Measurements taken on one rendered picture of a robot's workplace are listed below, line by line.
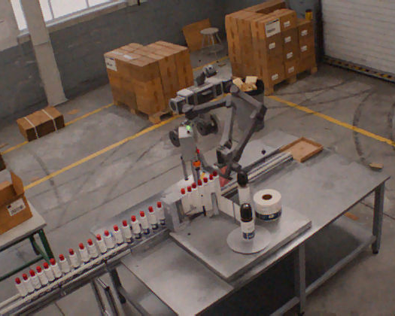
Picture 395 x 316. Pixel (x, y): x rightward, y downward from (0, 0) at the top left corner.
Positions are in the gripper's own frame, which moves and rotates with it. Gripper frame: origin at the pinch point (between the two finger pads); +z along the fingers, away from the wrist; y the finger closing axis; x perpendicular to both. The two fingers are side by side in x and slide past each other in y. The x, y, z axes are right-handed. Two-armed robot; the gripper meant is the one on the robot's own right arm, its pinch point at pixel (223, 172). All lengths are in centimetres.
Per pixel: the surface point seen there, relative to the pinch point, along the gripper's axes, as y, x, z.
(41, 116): 25, 474, 90
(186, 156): -13.7, 22.0, -12.9
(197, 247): -45, -18, 32
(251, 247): -21, -48, 31
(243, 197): 7.0, -11.0, 20.7
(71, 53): 133, 554, 33
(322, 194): 63, -40, 36
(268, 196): 18.0, -26.9, 19.3
